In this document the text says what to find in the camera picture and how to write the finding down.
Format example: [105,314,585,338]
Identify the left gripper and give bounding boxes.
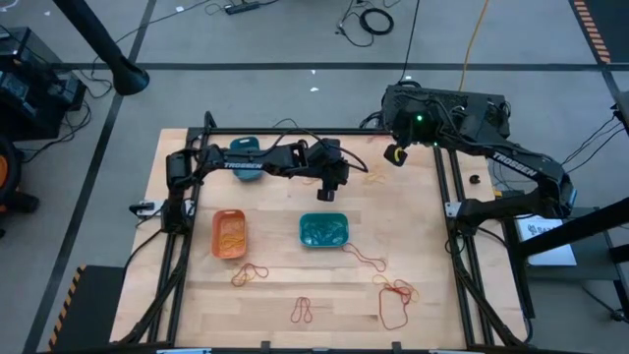
[303,137,353,204]

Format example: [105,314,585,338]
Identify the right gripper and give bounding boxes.
[381,99,444,169]

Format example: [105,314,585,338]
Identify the bands pile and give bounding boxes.
[371,273,421,305]

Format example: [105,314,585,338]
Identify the rubber bands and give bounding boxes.
[377,287,411,331]
[386,282,415,307]

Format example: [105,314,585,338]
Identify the teal green plastic basket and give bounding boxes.
[298,212,351,249]

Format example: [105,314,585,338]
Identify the black computer tower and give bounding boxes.
[381,84,512,159]

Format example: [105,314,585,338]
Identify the dark blue plastic basket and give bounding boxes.
[229,136,264,183]

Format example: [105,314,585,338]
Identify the orange plastic basket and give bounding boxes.
[211,208,249,261]

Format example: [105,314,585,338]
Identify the black power strip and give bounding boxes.
[224,0,261,16]

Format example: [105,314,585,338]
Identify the white paper sheet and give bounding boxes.
[518,215,579,267]

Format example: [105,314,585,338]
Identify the black stand pole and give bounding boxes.
[515,196,629,260]
[52,0,151,97]

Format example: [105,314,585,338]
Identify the hazard-striped black mat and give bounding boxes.
[571,0,629,65]
[47,264,128,353]

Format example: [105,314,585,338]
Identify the grey side table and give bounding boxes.
[500,189,629,321]

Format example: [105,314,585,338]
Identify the black tripod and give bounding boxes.
[579,282,629,325]

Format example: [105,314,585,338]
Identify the black equipment cart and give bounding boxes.
[0,27,88,143]

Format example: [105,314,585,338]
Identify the orange black vacuum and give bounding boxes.
[0,139,41,215]

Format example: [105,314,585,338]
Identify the black hanging cable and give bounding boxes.
[398,0,423,85]

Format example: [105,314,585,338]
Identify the yellow hanging cable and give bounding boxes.
[459,0,491,93]

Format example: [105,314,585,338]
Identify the coiled black cable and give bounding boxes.
[336,6,396,49]

